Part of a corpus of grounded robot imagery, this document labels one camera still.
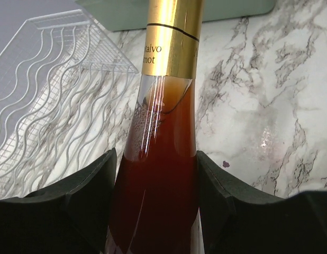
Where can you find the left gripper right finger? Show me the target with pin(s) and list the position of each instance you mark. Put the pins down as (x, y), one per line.
(238, 218)

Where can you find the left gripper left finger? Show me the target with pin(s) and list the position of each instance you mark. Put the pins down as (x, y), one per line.
(69, 216)

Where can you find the red wine bottle gold cap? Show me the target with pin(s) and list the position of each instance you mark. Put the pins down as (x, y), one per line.
(155, 200)

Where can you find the translucent plastic storage box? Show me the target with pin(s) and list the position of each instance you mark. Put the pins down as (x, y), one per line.
(121, 15)

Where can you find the white wire wine rack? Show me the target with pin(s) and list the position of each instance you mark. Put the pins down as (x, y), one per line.
(62, 82)

